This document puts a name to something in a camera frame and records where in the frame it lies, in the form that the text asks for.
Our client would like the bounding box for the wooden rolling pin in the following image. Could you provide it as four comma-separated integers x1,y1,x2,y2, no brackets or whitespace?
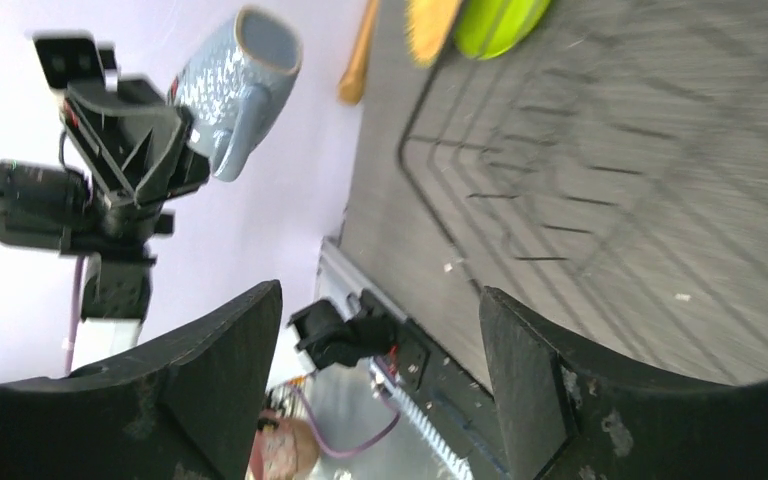
337,0,379,105

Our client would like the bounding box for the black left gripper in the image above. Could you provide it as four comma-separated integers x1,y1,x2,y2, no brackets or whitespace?
32,31,210,207

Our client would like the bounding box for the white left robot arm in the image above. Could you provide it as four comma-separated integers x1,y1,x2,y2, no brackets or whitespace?
0,31,210,357

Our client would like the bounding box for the yellow woven pattern plate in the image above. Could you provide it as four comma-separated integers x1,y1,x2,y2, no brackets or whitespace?
404,0,462,68

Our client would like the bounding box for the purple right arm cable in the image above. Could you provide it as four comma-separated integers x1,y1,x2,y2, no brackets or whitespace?
291,384,402,460

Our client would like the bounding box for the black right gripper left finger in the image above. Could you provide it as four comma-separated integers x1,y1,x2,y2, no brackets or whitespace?
0,280,282,479

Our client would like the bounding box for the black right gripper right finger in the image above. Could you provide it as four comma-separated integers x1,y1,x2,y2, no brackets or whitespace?
479,287,768,479

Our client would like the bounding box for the black wire dish rack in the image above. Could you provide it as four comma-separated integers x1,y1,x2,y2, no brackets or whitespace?
400,38,768,382

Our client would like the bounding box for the grey blue mug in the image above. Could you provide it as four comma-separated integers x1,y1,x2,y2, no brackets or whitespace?
168,5,303,182

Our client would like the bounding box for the lime green plate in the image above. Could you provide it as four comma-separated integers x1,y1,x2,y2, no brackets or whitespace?
454,0,551,60

